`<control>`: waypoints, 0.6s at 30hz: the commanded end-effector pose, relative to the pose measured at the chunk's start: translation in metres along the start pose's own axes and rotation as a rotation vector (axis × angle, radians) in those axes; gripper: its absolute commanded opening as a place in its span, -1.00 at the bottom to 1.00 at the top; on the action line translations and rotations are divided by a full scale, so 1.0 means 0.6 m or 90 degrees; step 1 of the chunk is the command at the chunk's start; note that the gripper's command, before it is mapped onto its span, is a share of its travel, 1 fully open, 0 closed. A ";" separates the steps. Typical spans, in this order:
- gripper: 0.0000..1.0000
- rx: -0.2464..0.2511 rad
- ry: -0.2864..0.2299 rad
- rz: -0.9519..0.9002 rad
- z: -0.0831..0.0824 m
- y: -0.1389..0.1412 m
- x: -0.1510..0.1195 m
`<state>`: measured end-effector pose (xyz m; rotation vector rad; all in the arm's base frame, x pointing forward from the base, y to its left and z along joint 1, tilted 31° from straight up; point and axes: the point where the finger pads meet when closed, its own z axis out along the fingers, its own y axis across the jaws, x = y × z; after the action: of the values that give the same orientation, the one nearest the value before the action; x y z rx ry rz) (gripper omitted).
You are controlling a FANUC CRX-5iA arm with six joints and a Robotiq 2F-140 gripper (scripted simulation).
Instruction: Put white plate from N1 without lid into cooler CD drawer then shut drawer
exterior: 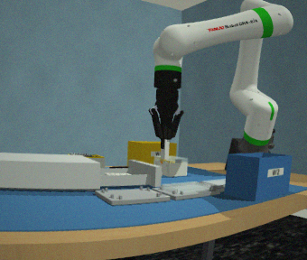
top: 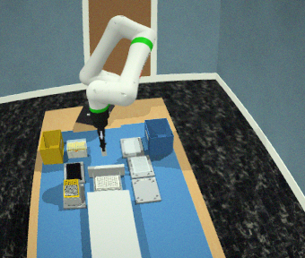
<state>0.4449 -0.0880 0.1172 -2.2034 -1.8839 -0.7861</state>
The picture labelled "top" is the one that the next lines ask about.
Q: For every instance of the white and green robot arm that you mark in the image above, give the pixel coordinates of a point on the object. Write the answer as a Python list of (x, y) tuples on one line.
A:
[(112, 88)]

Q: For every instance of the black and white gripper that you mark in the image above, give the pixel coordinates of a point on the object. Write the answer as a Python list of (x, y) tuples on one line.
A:
[(100, 130)]

